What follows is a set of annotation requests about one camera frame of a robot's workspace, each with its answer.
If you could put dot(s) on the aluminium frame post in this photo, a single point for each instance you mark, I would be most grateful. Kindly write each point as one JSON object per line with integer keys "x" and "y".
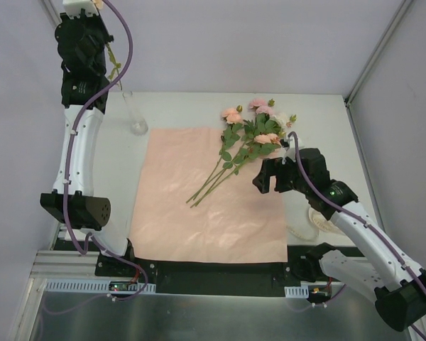
{"x": 74, "y": 90}
{"x": 390, "y": 30}

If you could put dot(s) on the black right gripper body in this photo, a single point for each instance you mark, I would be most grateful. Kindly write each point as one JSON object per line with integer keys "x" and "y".
{"x": 280, "y": 174}

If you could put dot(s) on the peach flower stem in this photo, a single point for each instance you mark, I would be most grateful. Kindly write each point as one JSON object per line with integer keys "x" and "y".
{"x": 115, "y": 66}

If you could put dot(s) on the clear glass vase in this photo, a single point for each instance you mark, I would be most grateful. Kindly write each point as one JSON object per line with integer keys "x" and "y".
{"x": 139, "y": 125}

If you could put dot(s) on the pink wrapping paper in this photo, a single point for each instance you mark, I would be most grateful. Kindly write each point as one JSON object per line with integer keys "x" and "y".
{"x": 234, "y": 224}

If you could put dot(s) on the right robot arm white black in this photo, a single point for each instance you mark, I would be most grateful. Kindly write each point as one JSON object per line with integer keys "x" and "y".
{"x": 392, "y": 281}

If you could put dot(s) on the white cable duct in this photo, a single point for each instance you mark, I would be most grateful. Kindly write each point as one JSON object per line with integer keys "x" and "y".
{"x": 307, "y": 290}
{"x": 98, "y": 286}

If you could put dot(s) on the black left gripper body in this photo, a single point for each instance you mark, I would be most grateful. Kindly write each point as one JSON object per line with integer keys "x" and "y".
{"x": 82, "y": 24}

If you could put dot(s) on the shiny metal front panel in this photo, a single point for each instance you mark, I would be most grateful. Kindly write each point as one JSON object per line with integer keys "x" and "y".
{"x": 82, "y": 316}

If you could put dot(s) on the right aluminium frame post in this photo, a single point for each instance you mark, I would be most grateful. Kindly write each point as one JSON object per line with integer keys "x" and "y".
{"x": 390, "y": 30}

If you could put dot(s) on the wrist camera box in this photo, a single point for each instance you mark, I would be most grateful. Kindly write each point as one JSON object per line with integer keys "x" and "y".
{"x": 290, "y": 152}
{"x": 74, "y": 8}

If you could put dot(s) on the left white cable duct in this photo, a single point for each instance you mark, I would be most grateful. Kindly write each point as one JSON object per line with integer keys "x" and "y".
{"x": 98, "y": 286}

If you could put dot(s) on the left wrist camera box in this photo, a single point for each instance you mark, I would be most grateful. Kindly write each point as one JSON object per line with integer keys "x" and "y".
{"x": 74, "y": 8}

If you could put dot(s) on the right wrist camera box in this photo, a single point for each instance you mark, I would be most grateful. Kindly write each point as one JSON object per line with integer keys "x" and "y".
{"x": 290, "y": 152}

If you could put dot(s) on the left aluminium frame post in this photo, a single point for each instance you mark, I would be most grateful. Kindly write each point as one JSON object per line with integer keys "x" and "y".
{"x": 74, "y": 90}

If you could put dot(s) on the right white cable duct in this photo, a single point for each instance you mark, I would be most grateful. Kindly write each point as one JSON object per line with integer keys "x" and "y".
{"x": 307, "y": 290}

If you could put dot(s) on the front aluminium rail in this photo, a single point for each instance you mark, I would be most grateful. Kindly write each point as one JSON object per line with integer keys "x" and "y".
{"x": 64, "y": 264}

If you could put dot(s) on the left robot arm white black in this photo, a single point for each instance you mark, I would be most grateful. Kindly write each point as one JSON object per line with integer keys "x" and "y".
{"x": 72, "y": 201}

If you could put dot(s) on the pink artificial flower bouquet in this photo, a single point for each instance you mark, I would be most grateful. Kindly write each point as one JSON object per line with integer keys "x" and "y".
{"x": 244, "y": 140}

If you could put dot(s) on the cream ribbon gold lettering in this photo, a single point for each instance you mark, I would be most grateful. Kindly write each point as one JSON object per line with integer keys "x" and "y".
{"x": 318, "y": 224}

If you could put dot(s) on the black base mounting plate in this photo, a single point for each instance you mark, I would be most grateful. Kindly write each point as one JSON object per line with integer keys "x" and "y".
{"x": 247, "y": 280}

